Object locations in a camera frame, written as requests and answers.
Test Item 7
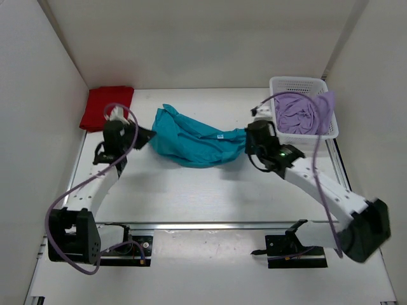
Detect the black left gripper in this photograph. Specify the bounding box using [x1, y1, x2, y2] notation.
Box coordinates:
[120, 119, 156, 154]

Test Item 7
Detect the red t shirt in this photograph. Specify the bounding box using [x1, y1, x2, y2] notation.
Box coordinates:
[79, 86, 134, 132]

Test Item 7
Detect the teal t shirt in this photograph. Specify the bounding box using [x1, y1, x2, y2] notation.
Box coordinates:
[150, 104, 246, 168]

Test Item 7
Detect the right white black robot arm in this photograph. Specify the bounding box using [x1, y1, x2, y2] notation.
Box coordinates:
[245, 120, 391, 263]

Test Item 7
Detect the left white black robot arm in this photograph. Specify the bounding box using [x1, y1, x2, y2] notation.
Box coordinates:
[46, 119, 156, 266]

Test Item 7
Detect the lavender t shirt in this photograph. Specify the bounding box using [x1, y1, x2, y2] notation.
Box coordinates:
[274, 91, 335, 135]

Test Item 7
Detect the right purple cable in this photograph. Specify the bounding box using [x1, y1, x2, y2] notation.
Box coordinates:
[259, 91, 344, 259]

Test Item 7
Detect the purple cable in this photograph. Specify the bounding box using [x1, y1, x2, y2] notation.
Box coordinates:
[46, 102, 144, 276]
[259, 91, 344, 259]

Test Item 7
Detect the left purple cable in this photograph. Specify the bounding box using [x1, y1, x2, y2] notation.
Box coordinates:
[46, 102, 144, 276]

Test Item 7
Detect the aluminium frame rail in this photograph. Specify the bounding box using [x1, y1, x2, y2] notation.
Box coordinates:
[127, 221, 306, 231]

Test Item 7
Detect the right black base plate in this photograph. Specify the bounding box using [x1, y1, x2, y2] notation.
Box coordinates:
[251, 235, 328, 269]

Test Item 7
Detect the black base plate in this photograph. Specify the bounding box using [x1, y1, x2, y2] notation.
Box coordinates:
[251, 235, 328, 269]
[100, 230, 153, 267]

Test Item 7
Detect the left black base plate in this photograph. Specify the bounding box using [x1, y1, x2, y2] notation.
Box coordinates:
[100, 230, 153, 267]

